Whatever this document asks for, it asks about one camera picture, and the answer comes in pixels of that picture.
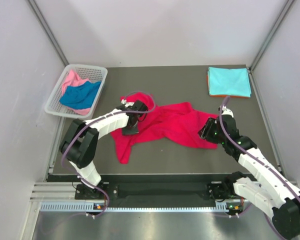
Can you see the white slotted cable duct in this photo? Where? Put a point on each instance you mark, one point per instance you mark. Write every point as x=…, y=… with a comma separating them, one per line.
x=96, y=207

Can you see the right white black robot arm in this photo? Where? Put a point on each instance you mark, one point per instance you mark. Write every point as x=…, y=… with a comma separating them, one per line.
x=273, y=194

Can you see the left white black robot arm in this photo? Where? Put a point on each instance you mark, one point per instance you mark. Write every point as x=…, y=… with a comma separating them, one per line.
x=80, y=141

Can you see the aluminium frame post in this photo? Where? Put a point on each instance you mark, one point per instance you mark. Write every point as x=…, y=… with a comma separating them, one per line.
x=47, y=30
x=283, y=13

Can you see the red t shirt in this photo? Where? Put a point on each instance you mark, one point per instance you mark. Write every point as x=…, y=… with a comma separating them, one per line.
x=179, y=122

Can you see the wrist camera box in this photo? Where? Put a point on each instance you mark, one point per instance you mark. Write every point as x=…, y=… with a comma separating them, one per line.
x=126, y=103
x=224, y=111

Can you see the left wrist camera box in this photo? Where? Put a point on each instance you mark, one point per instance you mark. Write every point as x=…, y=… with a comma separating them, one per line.
x=126, y=103

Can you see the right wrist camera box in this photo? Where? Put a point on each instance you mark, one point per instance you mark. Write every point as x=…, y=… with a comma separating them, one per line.
x=224, y=111

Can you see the pink t shirt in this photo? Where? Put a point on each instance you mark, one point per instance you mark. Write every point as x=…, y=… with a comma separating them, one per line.
x=73, y=79

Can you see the white perforated plastic basket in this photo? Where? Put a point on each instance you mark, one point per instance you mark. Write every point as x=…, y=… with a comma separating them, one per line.
x=95, y=74

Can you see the right aluminium frame post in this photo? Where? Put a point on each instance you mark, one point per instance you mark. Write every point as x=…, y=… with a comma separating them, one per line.
x=283, y=13

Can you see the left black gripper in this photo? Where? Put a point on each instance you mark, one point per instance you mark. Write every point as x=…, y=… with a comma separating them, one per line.
x=133, y=131

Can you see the folded light blue t shirt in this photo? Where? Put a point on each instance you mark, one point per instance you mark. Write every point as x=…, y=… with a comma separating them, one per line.
x=231, y=82

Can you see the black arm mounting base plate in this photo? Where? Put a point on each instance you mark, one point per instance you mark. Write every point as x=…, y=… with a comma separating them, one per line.
x=155, y=192

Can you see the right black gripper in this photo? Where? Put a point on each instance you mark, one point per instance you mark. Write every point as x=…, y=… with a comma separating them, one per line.
x=205, y=132

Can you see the folded orange t shirt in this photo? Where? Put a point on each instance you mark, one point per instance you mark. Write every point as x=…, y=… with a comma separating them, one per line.
x=223, y=96

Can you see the left aluminium frame post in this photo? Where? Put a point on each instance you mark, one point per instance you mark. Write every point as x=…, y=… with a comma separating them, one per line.
x=47, y=30

